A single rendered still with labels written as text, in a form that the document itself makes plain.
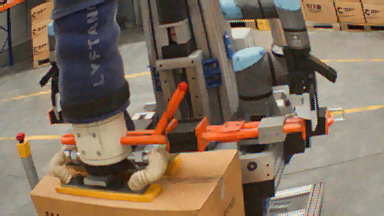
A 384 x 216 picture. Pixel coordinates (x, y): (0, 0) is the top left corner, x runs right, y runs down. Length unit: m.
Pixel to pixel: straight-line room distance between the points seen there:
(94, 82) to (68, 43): 0.15
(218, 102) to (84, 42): 0.86
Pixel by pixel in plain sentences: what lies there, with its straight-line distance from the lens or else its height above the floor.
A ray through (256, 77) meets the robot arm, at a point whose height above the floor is 1.19.
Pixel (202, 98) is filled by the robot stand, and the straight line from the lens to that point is 2.27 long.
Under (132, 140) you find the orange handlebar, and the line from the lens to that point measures 1.72.
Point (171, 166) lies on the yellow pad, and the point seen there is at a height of 1.09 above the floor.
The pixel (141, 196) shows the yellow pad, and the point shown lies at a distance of 1.65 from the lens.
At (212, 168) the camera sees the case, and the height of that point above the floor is 1.07.
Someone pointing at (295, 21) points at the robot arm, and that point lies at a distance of 1.52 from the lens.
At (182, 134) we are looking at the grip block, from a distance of 1.65.
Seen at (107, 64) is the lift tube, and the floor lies 1.41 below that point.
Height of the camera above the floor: 1.76
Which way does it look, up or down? 17 degrees down
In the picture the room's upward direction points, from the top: 11 degrees counter-clockwise
